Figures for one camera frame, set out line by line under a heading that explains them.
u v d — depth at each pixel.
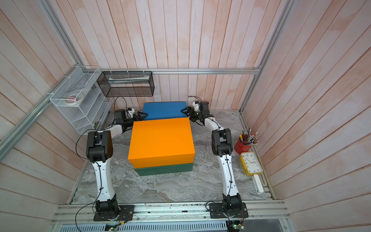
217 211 0.73
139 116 0.96
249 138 0.90
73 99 0.74
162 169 0.78
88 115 0.78
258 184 0.80
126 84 1.04
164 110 1.05
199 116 0.93
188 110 0.98
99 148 0.61
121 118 0.88
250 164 0.88
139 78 0.88
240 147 0.88
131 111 1.00
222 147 0.71
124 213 0.73
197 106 1.04
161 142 0.76
